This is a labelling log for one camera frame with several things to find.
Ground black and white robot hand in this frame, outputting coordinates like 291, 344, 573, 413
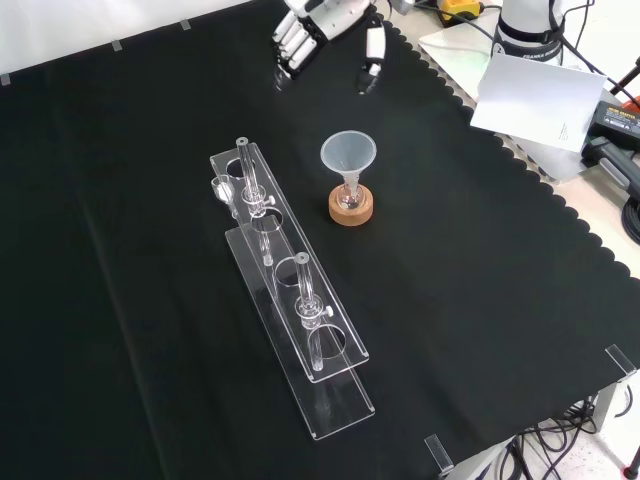
271, 0, 389, 96

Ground clear glass weighing funnel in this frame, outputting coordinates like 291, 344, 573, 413
210, 174, 237, 219

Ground translucent plastic funnel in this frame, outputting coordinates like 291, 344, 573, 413
319, 130, 378, 200

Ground clear acrylic funnel stand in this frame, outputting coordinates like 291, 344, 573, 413
208, 135, 377, 442

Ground yellow stop button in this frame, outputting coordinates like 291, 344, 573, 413
437, 0, 485, 27

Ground small round-bottom glass flask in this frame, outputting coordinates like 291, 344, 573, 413
335, 180, 364, 211

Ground pale white board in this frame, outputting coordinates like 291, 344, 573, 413
469, 53, 609, 152

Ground black tripod leg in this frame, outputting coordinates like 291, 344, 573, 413
607, 54, 640, 104

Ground black bench cloth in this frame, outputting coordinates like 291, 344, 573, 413
0, 0, 640, 480

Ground black power adapter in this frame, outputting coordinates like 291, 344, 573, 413
582, 99, 640, 169

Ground clear cloth clamp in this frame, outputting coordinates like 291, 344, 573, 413
604, 344, 640, 384
423, 434, 455, 474

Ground white bench leg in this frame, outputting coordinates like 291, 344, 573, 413
589, 377, 629, 439

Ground grey metal base plate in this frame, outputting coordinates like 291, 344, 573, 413
417, 22, 599, 184

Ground black stop button cable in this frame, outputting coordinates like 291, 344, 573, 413
414, 0, 501, 49

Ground cork ring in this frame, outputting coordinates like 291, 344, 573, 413
328, 184, 375, 227

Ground coiled black cable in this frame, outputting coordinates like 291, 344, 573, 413
621, 197, 640, 244

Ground black cable bundle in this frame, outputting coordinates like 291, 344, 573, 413
492, 397, 609, 480

